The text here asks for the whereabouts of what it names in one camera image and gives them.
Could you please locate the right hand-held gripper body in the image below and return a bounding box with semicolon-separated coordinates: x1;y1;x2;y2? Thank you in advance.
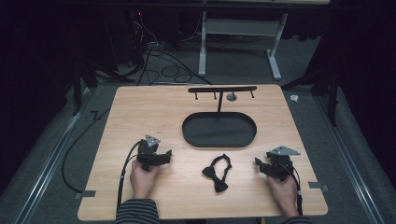
265;145;302;183

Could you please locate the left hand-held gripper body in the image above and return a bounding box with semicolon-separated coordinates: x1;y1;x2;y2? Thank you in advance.
136;133;163;172

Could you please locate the black bow tie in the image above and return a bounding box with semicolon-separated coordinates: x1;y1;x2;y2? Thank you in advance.
201;153;233;194

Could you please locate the black rack with oval tray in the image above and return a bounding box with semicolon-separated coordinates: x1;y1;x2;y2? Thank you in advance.
181;86;259;148

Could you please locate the person's right hand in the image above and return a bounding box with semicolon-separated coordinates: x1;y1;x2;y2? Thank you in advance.
266;175;300;218

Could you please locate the person's left hand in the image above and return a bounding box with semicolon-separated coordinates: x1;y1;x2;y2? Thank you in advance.
129;160;162;201

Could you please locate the grey tape piece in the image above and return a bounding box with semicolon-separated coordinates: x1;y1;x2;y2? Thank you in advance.
307;181;330;193
74;189;97;200

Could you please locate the black tripod stand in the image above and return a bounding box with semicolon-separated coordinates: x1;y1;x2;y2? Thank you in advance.
280;65;341;128
70;57;135;117

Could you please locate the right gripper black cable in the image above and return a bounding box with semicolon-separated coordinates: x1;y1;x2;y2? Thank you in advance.
278;161;304;217

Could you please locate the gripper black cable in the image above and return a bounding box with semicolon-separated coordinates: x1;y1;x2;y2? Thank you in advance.
278;161;304;217
116;140;144;217

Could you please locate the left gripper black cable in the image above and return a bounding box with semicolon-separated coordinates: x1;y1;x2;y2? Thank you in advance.
116;140;144;217

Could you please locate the metal floor rail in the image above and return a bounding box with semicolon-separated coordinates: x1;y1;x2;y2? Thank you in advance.
11;88;94;224
313;92;389;224

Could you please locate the black cable on floor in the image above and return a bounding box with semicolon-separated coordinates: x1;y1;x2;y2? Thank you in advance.
61;106;111;194

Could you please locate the tangle of black floor cables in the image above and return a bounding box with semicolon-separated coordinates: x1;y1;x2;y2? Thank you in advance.
124;10;213;87

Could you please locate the white metal desk frame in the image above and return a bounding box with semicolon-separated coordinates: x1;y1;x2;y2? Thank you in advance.
198;11;290;81

